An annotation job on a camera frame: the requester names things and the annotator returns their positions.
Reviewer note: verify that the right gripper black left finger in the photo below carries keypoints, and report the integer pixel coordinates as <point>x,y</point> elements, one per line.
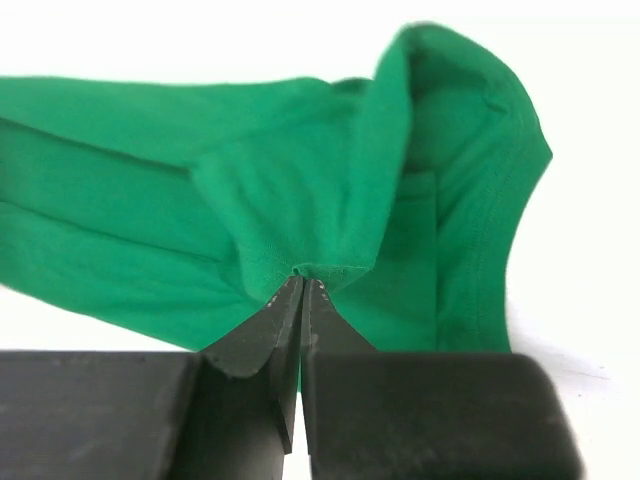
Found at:
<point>224,412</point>

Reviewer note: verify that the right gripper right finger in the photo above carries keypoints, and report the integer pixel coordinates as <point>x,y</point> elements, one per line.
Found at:
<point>407,415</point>

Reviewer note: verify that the green t shirt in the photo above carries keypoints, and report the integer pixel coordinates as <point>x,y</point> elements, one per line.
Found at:
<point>177,211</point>

